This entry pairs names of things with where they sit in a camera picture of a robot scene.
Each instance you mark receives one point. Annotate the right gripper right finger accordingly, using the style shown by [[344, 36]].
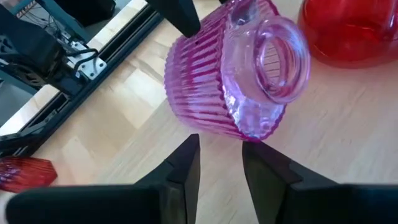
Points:
[[295, 202]]

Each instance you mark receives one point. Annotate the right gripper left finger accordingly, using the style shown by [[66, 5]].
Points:
[[155, 202]]

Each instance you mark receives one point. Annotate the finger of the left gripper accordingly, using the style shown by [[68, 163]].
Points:
[[223, 1], [178, 15]]

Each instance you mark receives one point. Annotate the pink ribbed wide-mouth vase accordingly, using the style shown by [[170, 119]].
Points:
[[199, 87]]

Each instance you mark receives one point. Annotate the red round glass vase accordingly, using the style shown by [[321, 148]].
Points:
[[348, 37]]

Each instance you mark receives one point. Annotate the red ribbed square vase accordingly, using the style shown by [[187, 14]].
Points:
[[25, 174]]

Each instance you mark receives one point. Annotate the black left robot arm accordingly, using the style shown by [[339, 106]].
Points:
[[28, 56]]

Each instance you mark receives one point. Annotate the black metal table frame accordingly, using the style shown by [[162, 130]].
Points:
[[124, 42]]

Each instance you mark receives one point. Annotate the silver metal mounting bracket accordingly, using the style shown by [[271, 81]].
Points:
[[93, 67]]

